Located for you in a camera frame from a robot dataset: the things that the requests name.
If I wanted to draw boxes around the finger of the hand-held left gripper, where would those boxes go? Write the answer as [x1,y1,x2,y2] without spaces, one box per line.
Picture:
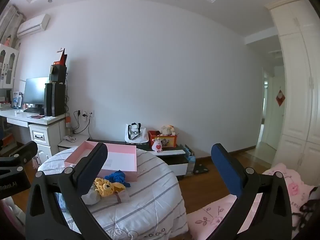
[0,141,38,170]

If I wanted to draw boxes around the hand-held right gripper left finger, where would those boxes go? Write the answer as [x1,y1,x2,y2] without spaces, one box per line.
[25,142,113,240]

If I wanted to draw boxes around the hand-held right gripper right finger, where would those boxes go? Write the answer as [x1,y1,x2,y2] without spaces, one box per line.
[211,143,293,240]

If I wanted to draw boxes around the yellow crochet toy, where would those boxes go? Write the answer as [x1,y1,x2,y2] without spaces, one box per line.
[94,177,126,197]

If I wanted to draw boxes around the blue knitted hat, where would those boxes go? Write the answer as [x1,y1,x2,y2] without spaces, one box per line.
[104,170,131,188]

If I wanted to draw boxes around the printed baby cloth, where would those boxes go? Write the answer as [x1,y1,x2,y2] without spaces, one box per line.
[56,185,102,205]

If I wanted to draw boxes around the pink cardboard box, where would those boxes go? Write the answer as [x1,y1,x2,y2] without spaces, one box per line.
[64,141,137,182]

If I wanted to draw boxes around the clear pouch with brown strap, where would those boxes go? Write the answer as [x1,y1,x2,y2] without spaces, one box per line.
[110,189,131,203]

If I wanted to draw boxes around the white desk drawer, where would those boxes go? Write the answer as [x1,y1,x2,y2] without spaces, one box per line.
[32,131,47,144]

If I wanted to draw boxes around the black floor scale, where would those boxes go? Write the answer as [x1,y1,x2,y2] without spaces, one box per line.
[194,164,209,175]

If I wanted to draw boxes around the orange storage bin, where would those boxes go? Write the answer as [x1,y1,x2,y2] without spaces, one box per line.
[0,132,14,147]

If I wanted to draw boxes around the blue carton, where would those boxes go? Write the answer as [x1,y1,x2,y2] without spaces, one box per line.
[185,144,196,173]

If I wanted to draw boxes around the pink bedsheet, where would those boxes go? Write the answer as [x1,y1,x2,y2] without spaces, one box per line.
[0,197,26,240]

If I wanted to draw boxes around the white desk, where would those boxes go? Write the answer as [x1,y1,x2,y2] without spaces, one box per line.
[0,109,69,173]

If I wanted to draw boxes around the low black white cabinet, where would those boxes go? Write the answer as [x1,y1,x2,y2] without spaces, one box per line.
[58,134,190,178]

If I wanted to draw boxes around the blue white box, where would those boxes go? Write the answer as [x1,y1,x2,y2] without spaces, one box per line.
[12,91,23,109]

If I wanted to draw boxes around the white tote bag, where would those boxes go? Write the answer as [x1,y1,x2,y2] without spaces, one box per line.
[125,122,149,144]

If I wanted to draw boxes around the black computer tower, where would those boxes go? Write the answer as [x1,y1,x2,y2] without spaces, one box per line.
[44,82,66,117]

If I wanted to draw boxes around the orange storage box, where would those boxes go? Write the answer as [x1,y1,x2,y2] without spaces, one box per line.
[147,130,178,148]

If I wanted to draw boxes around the black computer monitor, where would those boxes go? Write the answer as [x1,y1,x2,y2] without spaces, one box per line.
[24,77,50,105]

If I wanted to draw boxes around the pink white plush toy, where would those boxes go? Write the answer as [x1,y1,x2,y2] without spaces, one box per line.
[151,138,163,153]

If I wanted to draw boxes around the white door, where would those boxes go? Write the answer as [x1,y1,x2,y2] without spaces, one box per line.
[265,75,286,151]

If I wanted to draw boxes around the beige plush toy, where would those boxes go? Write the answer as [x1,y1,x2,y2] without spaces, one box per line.
[160,124,175,136]

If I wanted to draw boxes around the pink floral blanket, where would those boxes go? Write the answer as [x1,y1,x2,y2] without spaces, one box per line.
[186,162,320,240]

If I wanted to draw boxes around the black box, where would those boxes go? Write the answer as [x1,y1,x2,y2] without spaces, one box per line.
[49,64,68,83]

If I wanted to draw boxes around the white hutch cabinet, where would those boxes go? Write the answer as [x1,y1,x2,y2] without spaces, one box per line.
[0,44,20,89]

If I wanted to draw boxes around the red door decoration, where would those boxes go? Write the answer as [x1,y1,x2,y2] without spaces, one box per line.
[275,87,285,107]

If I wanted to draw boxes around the dark cloth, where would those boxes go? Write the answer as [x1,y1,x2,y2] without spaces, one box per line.
[292,185,320,230]

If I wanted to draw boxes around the red cardboard box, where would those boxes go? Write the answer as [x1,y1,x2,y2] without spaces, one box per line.
[53,48,68,67]

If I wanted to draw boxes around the white wardrobe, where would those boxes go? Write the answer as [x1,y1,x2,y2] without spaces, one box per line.
[265,0,320,175]

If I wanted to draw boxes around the white air conditioner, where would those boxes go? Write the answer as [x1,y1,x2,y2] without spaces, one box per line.
[17,14,50,37]

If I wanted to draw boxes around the curtain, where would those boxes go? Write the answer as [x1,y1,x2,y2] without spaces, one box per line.
[0,5,25,46]

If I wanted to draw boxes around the black power cables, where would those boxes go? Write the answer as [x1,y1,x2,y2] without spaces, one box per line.
[72,111,92,135]

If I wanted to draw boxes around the white wall sockets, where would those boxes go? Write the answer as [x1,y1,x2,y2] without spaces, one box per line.
[75,109,94,118]

